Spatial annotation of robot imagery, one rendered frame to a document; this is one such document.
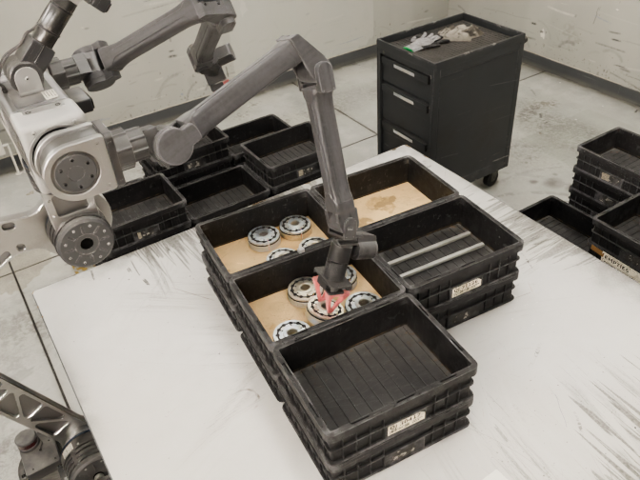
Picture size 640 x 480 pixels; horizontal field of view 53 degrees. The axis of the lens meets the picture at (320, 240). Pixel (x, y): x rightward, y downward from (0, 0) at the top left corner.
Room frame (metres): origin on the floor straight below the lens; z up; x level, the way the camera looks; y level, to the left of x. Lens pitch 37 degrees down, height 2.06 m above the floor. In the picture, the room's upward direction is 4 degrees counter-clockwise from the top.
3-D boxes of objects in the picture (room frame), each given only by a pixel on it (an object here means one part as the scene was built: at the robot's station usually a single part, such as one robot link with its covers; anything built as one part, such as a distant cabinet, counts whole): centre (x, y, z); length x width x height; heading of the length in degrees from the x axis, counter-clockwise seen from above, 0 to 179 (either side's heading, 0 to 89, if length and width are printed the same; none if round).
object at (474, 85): (3.16, -0.74, 0.45); 0.60 x 0.45 x 0.90; 120
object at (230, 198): (2.53, 0.45, 0.31); 0.40 x 0.30 x 0.34; 120
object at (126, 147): (1.17, 0.39, 1.45); 0.09 x 0.08 x 0.12; 30
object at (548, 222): (2.20, -1.07, 0.26); 0.40 x 0.30 x 0.23; 30
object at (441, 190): (1.74, -0.22, 0.87); 0.40 x 0.30 x 0.11; 114
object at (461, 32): (3.26, -0.82, 0.88); 0.29 x 0.22 x 0.03; 120
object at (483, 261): (1.46, -0.34, 0.92); 0.40 x 0.30 x 0.02; 114
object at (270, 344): (1.30, 0.02, 0.92); 0.40 x 0.30 x 0.02; 114
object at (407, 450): (1.03, -0.10, 0.76); 0.40 x 0.30 x 0.12; 114
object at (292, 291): (1.37, 0.05, 0.86); 0.10 x 0.10 x 0.01
